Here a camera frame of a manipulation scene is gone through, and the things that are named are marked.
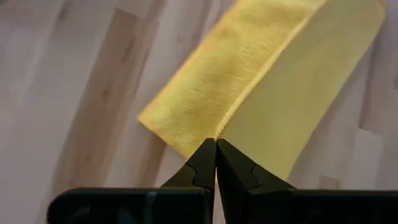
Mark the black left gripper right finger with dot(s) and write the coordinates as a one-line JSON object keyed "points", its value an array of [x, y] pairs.
{"points": [[264, 202]]}

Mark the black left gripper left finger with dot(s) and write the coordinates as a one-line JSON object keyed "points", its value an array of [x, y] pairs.
{"points": [[186, 202]]}

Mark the yellow microfiber towel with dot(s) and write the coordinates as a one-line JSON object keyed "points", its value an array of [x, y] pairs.
{"points": [[280, 93]]}

